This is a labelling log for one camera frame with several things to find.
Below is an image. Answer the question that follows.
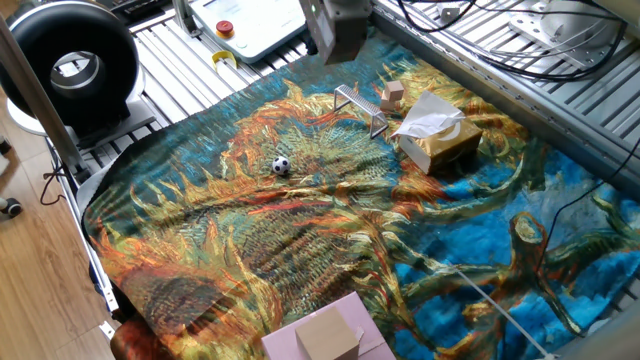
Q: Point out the silver block gripper body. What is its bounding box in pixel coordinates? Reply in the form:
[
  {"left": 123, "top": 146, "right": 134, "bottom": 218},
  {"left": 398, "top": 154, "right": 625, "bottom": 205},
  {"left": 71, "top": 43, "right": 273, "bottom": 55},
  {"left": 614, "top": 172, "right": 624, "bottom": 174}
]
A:
[{"left": 299, "top": 0, "right": 374, "bottom": 66}]

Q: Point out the white mesh toy goal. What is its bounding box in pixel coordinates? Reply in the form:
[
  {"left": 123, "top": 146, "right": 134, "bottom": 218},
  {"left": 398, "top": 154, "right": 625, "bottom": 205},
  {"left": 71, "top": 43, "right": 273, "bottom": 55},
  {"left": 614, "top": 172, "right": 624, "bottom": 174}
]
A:
[{"left": 333, "top": 84, "right": 390, "bottom": 140}]

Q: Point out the white teach pendant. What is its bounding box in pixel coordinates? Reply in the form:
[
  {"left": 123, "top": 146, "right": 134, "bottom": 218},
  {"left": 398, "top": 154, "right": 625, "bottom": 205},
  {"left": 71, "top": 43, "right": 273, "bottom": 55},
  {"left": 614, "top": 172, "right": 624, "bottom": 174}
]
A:
[{"left": 189, "top": 0, "right": 309, "bottom": 65}]

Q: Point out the small yellow tape piece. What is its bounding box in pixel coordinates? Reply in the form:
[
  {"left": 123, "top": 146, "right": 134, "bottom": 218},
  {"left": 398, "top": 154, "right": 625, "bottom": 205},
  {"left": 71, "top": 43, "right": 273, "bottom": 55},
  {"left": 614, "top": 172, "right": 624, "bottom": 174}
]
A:
[{"left": 211, "top": 49, "right": 239, "bottom": 72}]

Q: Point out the white tissue sheet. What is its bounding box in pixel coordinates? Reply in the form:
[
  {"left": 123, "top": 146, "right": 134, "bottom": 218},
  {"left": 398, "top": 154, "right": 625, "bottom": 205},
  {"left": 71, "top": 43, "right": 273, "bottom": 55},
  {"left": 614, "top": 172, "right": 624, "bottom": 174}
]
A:
[{"left": 390, "top": 90, "right": 467, "bottom": 140}]

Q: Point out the gold tissue box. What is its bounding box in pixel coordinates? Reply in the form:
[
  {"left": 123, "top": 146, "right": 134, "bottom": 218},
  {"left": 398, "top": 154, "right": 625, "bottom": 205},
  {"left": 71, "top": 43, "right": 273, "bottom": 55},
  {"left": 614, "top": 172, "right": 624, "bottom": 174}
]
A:
[{"left": 398, "top": 118, "right": 484, "bottom": 176}]

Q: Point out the black keyboard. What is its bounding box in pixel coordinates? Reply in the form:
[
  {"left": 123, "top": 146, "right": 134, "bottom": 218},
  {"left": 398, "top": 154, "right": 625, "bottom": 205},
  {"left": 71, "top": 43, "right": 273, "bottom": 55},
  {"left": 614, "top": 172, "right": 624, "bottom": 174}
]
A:
[{"left": 97, "top": 0, "right": 171, "bottom": 24}]

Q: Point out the sunflower painting cloth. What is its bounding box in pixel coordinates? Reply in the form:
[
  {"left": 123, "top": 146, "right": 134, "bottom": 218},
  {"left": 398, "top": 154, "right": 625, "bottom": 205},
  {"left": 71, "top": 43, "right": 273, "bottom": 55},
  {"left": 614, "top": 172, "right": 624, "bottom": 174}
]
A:
[{"left": 82, "top": 27, "right": 640, "bottom": 360}]

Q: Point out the silver mounting plate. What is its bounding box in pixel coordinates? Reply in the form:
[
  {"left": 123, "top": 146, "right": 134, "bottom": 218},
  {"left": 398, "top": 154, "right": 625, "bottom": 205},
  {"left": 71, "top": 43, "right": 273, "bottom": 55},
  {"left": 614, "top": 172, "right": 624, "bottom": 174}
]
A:
[{"left": 507, "top": 0, "right": 621, "bottom": 69}]

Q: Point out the small cardboard box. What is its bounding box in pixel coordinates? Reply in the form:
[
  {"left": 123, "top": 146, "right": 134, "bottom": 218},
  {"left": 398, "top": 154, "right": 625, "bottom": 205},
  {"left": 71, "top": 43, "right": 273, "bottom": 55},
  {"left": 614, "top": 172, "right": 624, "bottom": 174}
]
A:
[{"left": 294, "top": 306, "right": 361, "bottom": 360}]

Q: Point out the pink box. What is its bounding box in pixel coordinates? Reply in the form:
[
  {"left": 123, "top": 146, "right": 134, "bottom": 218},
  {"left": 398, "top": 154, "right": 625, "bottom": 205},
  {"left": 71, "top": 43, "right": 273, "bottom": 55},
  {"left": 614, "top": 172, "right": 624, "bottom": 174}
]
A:
[{"left": 261, "top": 291, "right": 397, "bottom": 360}]

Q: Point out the black caster wheel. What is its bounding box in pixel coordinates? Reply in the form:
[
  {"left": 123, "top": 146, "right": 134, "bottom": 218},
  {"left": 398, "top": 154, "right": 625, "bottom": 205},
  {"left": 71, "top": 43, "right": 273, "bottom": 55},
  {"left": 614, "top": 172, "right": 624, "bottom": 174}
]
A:
[{"left": 0, "top": 197, "right": 24, "bottom": 219}]

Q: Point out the metal bracket stand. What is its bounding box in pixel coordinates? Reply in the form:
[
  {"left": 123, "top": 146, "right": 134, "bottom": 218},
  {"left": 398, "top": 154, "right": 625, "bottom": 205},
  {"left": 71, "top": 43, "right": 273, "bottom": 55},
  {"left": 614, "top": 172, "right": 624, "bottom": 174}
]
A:
[{"left": 172, "top": 0, "right": 201, "bottom": 39}]

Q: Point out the grey aluminium rail beam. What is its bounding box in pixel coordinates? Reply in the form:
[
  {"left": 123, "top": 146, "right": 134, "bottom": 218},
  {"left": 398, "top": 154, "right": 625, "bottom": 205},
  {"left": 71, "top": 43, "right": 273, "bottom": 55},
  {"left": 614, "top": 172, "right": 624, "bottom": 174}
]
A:
[{"left": 372, "top": 0, "right": 640, "bottom": 199}]

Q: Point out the black power cable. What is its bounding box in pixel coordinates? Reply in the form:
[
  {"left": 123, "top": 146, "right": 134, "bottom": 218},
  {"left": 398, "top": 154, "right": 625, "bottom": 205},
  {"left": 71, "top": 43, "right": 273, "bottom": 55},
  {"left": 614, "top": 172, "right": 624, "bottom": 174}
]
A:
[{"left": 397, "top": 0, "right": 629, "bottom": 82}]

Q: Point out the long thin black cable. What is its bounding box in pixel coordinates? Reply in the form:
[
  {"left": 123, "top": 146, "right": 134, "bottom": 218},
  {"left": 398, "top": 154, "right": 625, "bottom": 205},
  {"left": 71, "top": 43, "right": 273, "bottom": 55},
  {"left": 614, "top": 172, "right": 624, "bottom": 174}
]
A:
[{"left": 532, "top": 137, "right": 640, "bottom": 281}]

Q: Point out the black ring fan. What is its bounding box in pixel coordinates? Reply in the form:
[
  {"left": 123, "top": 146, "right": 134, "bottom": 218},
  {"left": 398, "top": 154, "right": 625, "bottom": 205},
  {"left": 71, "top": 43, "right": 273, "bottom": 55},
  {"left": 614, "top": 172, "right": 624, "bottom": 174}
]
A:
[{"left": 0, "top": 0, "right": 146, "bottom": 137}]

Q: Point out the aluminium frame beam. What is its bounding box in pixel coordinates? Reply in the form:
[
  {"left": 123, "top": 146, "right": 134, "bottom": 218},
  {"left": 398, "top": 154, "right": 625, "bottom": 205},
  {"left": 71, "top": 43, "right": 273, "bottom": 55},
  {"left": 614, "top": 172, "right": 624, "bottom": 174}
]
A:
[{"left": 0, "top": 14, "right": 91, "bottom": 184}]

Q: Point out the thin white cable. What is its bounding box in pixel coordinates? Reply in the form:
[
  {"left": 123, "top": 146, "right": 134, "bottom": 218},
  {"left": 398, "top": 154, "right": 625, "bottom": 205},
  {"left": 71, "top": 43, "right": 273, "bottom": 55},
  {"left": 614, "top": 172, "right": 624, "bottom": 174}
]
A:
[{"left": 452, "top": 267, "right": 559, "bottom": 360}]

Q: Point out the thin dark floor cable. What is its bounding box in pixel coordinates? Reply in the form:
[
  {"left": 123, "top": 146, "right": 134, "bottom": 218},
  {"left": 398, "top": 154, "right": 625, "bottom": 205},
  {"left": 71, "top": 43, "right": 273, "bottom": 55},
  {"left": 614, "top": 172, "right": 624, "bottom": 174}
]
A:
[{"left": 39, "top": 167, "right": 69, "bottom": 207}]

